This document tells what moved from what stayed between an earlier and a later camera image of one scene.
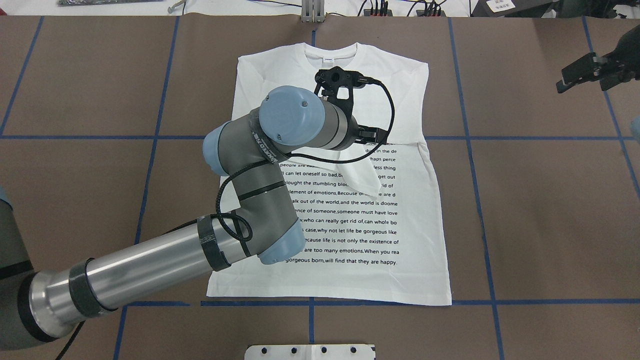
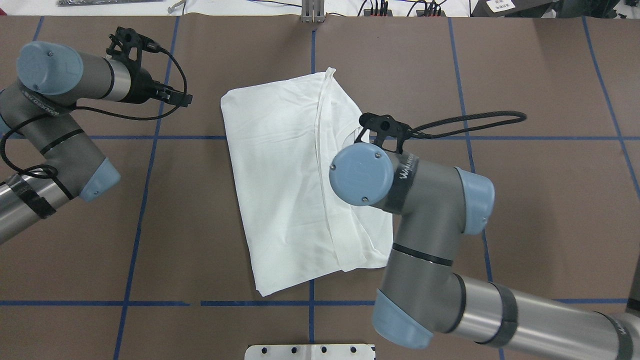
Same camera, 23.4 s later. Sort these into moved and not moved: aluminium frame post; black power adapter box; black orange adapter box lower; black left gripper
Moved: black left gripper
Not moved: aluminium frame post; black orange adapter box lower; black power adapter box
